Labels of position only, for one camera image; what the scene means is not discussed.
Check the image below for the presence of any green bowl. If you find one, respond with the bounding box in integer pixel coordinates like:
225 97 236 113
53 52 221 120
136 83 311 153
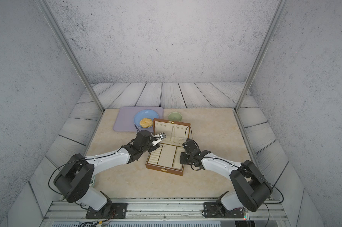
168 112 182 122

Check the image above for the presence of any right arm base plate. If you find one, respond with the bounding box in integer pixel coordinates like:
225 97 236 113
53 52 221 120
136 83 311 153
202 202 245 218

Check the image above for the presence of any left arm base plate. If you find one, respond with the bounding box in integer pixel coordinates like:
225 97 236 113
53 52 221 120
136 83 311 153
85 202 128 219

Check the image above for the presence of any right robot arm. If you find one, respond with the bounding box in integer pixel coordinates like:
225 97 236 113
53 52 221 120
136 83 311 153
180 139 273 212

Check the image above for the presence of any right metal frame post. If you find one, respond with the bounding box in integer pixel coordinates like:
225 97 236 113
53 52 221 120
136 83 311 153
235 0 288 112

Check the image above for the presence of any aluminium mounting rail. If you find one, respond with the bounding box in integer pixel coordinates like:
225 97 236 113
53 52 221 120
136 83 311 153
40 198 291 227

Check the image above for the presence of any purple tray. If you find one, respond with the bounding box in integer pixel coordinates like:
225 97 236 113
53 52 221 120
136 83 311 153
113 107 164 132

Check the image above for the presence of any metal frame post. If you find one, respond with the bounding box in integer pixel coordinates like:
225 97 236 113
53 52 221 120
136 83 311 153
36 0 105 114
235 0 288 112

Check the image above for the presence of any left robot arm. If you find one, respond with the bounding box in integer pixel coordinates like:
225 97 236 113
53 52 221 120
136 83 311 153
53 130 166 211

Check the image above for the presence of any left metal frame post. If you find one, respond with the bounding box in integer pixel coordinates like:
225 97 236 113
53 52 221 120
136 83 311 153
36 0 105 114

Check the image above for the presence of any yellow pastry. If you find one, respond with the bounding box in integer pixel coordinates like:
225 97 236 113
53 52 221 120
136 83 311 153
139 118 153 128

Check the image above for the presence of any blue plate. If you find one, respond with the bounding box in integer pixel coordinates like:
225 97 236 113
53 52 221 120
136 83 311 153
134 109 159 128

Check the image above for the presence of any brown jewelry box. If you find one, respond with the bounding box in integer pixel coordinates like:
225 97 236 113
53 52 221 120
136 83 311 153
145 119 191 176

